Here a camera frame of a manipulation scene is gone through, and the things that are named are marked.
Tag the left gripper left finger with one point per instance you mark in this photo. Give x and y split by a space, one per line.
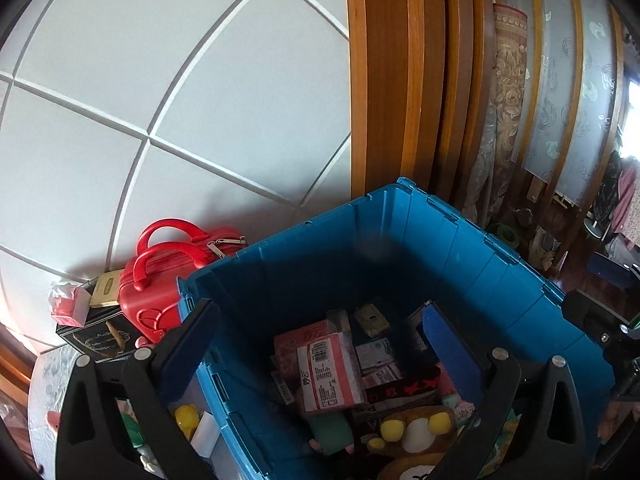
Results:
92 438

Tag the small gold box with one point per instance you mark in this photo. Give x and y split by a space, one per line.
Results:
105 291

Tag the rolled patterned carpet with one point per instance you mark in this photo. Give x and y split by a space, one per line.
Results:
493 168

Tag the pink white medicine box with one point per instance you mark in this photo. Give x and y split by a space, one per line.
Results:
329 374

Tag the pink tissue pack on box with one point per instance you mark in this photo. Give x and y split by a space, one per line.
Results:
69 304

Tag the black gift box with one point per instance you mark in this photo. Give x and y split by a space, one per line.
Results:
106 335

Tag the brown bear plush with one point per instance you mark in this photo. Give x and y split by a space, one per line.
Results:
415 440

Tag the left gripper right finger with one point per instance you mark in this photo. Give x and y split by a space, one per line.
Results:
549 441

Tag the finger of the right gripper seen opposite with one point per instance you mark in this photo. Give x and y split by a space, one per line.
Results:
611 331

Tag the blue plastic storage crate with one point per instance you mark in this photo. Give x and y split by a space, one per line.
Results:
398 249

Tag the red hard-shell handbag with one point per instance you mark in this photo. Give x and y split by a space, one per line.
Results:
167 250

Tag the white cardboard tube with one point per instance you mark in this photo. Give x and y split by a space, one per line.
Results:
206 435

